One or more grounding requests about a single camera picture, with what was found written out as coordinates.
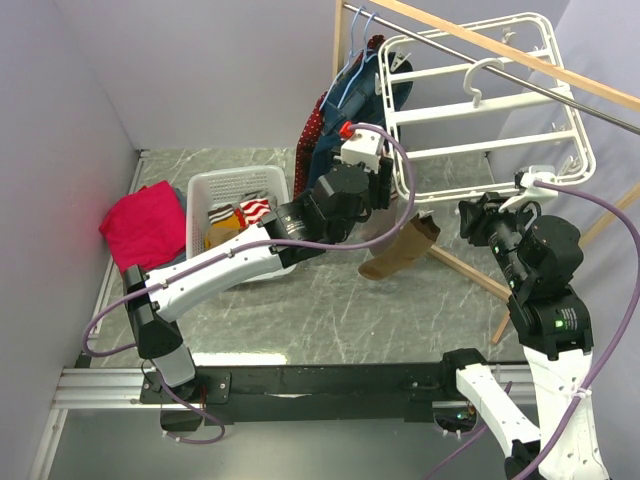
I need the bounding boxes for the red polka dot garment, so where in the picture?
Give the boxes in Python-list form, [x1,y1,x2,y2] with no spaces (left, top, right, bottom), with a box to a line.
[294,35,384,196]

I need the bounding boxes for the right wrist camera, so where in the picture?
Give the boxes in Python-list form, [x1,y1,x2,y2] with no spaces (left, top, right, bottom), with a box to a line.
[498,165,558,213]

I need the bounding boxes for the white laundry basket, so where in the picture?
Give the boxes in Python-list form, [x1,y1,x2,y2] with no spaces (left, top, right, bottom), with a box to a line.
[186,166,290,259]

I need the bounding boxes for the metal hanging rod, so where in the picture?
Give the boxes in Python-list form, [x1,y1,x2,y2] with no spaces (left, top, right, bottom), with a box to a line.
[344,3,640,134]

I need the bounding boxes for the red white striped sock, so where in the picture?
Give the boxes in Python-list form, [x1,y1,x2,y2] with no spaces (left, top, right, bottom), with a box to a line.
[239,198,271,225]

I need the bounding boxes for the wooden clothes rack frame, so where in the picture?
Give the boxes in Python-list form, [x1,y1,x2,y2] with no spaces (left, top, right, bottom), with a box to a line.
[333,0,640,344]

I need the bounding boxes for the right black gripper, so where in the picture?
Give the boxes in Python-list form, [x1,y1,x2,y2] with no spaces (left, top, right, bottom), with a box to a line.
[455,187,532,285]

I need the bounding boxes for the white plastic clip hanger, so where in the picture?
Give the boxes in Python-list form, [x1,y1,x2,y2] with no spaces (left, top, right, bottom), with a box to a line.
[378,12,597,205]

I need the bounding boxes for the black base beam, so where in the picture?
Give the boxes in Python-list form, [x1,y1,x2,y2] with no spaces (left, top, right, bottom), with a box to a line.
[138,363,484,426]

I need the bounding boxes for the dark blue denim garment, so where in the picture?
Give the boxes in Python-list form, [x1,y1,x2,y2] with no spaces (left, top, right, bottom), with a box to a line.
[304,54,386,189]

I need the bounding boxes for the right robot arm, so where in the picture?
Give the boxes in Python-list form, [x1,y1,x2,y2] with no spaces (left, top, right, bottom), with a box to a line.
[438,192,609,479]

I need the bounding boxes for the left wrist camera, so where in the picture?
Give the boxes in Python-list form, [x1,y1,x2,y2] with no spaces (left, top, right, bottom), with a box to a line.
[339,121,385,173]

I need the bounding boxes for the aluminium rail frame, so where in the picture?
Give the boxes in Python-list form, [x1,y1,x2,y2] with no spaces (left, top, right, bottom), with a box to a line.
[27,148,151,480]

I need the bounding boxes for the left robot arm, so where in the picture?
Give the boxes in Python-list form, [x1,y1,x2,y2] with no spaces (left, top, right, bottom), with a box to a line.
[124,158,393,402]

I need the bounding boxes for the brown white striped sock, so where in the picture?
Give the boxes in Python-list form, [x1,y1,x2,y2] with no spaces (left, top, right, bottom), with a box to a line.
[207,204,236,226]

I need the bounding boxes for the pink folded cloth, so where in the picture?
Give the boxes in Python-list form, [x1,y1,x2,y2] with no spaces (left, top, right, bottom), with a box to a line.
[99,181,186,272]

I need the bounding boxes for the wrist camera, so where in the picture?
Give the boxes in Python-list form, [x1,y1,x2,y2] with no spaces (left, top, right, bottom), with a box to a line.
[339,121,385,173]
[498,165,558,213]

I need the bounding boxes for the tan stocking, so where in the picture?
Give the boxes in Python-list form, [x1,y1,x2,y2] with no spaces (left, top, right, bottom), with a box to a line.
[358,214,441,281]

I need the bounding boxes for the blue wire hanger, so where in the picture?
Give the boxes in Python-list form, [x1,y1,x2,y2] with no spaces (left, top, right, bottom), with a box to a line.
[319,1,377,111]

